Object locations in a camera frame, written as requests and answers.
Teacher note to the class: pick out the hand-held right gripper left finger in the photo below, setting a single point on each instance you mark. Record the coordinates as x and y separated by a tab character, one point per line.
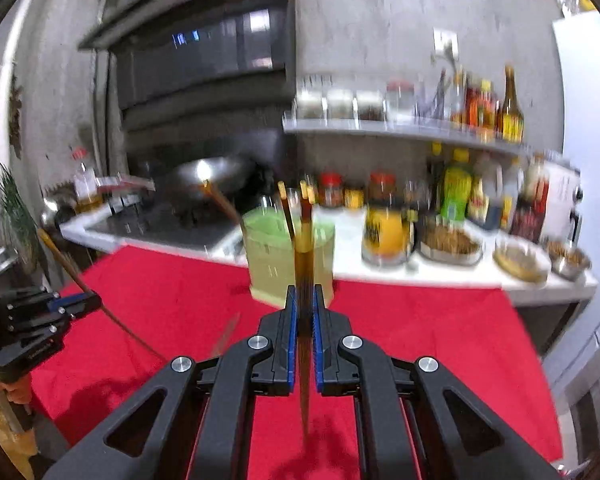
292	330

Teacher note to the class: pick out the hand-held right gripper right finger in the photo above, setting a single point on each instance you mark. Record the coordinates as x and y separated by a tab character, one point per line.
319	330

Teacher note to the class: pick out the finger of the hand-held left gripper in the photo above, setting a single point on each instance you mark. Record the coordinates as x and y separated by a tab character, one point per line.
62	304
82	309

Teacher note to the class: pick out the green perforated chopstick holder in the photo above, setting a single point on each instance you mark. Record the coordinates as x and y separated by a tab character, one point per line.
270	260

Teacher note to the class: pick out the person's left hand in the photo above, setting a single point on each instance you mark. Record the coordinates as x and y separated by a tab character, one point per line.
16	390

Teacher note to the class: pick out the green plant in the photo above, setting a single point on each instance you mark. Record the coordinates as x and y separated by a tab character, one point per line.
17	210

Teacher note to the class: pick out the black glass stove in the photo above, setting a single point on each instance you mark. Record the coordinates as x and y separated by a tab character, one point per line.
160	230

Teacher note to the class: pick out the red tablecloth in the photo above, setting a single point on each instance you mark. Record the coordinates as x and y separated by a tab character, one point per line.
430	340

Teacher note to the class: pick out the oil bottle with red cap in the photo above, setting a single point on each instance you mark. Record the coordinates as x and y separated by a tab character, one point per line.
87	185

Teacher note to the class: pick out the small yellow jar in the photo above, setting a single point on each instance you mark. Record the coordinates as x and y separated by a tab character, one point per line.
354	198

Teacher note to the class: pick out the jar with red lid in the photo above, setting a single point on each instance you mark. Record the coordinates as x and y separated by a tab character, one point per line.
331	190
382	189

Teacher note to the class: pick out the plate with food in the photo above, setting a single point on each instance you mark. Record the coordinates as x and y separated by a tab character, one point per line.
452	246

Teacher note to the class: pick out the black wok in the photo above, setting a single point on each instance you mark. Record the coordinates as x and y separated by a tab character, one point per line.
215	180

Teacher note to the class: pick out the dark bottle with yellow cap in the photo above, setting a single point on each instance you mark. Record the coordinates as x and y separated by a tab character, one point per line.
435	175

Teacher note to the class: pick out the green bottle with yellow cap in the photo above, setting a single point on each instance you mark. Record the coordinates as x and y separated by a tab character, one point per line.
456	190

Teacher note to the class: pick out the clear jug with red label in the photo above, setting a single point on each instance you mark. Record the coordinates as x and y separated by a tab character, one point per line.
487	197

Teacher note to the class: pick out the yellow bowl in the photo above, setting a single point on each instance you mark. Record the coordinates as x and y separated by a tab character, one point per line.
522	261

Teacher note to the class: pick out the glass spice jar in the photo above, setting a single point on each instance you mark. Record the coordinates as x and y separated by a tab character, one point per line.
400	100
340	104
370	105
310	104

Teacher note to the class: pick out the dark sauce jar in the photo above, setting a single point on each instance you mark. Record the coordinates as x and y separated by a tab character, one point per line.
530	207

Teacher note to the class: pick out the steel bowl with food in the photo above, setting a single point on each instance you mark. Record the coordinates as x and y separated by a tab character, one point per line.
571	261

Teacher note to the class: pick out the dark range hood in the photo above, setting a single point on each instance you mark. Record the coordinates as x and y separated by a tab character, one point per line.
200	60

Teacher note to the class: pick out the red sauce bottle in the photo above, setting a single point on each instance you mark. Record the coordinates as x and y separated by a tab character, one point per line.
485	107

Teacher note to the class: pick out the brown bottle with yellow label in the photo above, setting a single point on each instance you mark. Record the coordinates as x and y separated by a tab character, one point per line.
512	110

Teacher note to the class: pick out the white refrigerator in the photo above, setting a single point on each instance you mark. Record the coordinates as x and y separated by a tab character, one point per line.
592	135

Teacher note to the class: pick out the white wall shelf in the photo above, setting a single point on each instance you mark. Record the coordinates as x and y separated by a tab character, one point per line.
405	132

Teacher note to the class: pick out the white wall socket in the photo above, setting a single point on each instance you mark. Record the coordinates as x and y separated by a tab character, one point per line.
445	43

